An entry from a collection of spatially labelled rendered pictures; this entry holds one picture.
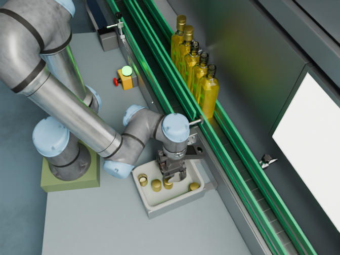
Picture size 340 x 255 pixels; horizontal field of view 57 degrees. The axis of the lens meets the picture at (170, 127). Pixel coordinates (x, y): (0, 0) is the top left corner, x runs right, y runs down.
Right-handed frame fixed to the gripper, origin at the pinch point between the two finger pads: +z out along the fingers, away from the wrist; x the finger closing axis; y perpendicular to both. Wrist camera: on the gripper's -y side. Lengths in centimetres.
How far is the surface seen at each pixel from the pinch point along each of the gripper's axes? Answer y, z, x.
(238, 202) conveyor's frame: -12.8, -6.6, 19.4
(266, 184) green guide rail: -21.5, -13.6, 19.3
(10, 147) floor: 81, 82, -92
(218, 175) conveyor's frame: -12.0, -4.0, 7.4
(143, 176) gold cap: 12.2, 2.7, -4.8
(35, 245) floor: 76, 82, -22
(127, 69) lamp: 2, -4, -53
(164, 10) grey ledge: -26, -7, -81
